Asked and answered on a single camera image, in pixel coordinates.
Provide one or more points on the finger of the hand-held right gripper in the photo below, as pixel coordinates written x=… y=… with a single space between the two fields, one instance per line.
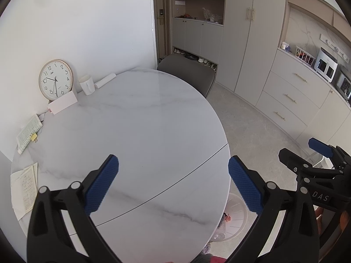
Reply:
x=320 y=146
x=290 y=160

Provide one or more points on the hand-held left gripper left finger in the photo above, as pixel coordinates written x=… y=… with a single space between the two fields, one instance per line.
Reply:
x=102 y=186

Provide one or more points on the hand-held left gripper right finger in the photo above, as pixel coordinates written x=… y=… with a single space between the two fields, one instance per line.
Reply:
x=245 y=186

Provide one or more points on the white plastic waste bin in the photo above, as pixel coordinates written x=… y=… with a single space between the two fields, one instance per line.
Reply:
x=235 y=224

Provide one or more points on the silver countertop appliance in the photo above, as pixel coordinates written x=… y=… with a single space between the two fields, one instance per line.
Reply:
x=344 y=85

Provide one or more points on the beige drawer cabinet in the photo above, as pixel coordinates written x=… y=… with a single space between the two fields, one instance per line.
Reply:
x=290 y=87

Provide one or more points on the red quilted garment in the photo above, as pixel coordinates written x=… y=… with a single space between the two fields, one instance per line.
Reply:
x=217 y=259

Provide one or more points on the open paper notebook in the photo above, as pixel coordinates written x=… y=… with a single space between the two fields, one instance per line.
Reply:
x=23 y=191

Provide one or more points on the white countertop oven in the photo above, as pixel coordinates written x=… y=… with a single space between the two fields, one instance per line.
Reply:
x=326 y=65

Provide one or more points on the yellow clip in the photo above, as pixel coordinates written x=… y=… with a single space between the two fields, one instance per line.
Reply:
x=34 y=137

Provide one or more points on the white printed booklet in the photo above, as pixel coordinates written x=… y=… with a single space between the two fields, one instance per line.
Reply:
x=28 y=133

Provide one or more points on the white card box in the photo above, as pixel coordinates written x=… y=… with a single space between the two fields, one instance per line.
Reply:
x=63 y=102

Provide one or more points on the white cup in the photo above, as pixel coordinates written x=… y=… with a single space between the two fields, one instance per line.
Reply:
x=87 y=85

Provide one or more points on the white paper roll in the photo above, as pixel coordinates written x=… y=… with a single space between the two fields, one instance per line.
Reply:
x=105 y=80

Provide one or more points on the beige tall cabinet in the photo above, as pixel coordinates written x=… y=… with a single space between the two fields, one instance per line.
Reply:
x=238 y=46

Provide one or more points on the grey chair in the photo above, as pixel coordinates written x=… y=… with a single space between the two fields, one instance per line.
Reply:
x=186 y=71

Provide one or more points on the row of shoes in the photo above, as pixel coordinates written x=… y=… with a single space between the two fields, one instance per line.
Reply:
x=192 y=58

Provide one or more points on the clear plastic bag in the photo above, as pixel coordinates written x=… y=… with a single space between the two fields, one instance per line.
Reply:
x=211 y=15

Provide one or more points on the white wall hook rail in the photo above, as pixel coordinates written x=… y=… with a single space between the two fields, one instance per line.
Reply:
x=334 y=46

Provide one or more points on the round white wall clock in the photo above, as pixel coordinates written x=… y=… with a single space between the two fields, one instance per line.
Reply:
x=56 y=79

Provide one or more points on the beige wall cabinet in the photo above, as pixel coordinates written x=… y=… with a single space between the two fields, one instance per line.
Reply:
x=309 y=0

